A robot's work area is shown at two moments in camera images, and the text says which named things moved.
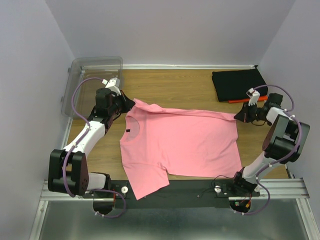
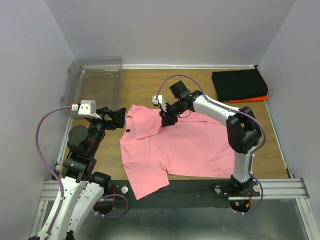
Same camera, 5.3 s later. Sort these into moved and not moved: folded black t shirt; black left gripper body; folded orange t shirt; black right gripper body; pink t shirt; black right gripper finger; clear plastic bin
Moved: black left gripper body; black right gripper finger; black right gripper body
Not moved: pink t shirt; folded black t shirt; folded orange t shirt; clear plastic bin
